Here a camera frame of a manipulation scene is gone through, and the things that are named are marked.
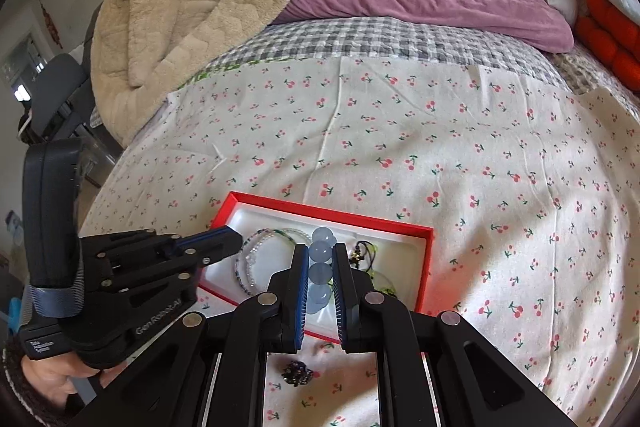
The beige fleece blanket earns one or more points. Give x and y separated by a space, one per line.
200 22

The cherry print bed sheet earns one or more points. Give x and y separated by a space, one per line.
450 187

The person's left forearm dark sleeve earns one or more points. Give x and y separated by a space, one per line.
15 399

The grey chair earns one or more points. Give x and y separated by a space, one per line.
62 92

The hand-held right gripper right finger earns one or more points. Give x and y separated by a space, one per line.
341 297

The dark beaded ornament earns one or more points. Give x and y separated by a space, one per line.
298 373

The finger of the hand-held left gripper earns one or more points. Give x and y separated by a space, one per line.
150 283
220 249

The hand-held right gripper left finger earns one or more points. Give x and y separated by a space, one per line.
299 297

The person's left hand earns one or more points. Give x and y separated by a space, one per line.
50 382

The grey checked bed sheet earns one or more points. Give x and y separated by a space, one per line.
380 39

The red jewelry box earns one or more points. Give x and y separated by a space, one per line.
425 277

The orange bobble cushion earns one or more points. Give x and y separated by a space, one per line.
607 42

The red wall ornament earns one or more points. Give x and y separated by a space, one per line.
51 24

